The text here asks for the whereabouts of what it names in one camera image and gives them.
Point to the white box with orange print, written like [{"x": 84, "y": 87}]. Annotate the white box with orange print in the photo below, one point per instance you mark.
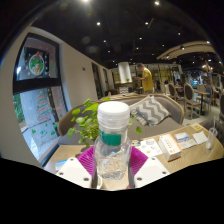
[{"x": 169, "y": 146}]

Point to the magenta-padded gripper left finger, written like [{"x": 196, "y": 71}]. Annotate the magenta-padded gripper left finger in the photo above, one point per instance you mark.
[{"x": 75, "y": 170}]

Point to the blue flat box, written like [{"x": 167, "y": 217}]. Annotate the blue flat box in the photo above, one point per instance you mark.
[{"x": 61, "y": 165}]

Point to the white paper napkin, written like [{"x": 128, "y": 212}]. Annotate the white paper napkin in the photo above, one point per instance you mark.
[{"x": 200, "y": 137}]

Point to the decorated window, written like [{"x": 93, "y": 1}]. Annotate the decorated window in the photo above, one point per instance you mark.
[{"x": 36, "y": 110}]

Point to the clear plastic cup with straw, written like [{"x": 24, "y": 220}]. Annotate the clear plastic cup with straw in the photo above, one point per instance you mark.
[{"x": 211, "y": 138}]

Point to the white printed leaflet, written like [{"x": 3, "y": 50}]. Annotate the white printed leaflet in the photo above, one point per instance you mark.
[{"x": 150, "y": 146}]

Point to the grey curved sofa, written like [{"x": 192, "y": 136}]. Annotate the grey curved sofa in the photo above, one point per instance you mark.
[{"x": 156, "y": 128}]

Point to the group of dining chairs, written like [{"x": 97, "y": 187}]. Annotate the group of dining chairs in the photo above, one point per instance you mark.
[{"x": 190, "y": 96}]

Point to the yellow card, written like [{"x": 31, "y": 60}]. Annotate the yellow card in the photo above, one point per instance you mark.
[{"x": 196, "y": 126}]

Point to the small blue and white card box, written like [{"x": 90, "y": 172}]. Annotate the small blue and white card box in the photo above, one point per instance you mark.
[{"x": 181, "y": 136}]

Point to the grey chevron cushion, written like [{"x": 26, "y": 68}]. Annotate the grey chevron cushion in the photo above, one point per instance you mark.
[{"x": 150, "y": 110}]

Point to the clear plastic water bottle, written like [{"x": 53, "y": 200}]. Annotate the clear plastic water bottle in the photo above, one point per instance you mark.
[{"x": 112, "y": 156}]

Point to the person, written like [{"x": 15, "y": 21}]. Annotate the person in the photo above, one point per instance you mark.
[{"x": 147, "y": 80}]

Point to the potted green leafy plant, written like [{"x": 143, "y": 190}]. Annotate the potted green leafy plant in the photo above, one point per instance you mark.
[{"x": 87, "y": 123}]

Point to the group of ceiling lights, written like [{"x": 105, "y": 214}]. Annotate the group of ceiling lights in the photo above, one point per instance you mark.
[{"x": 156, "y": 2}]

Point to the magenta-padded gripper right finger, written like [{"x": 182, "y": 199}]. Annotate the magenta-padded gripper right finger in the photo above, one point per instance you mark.
[{"x": 150, "y": 170}]

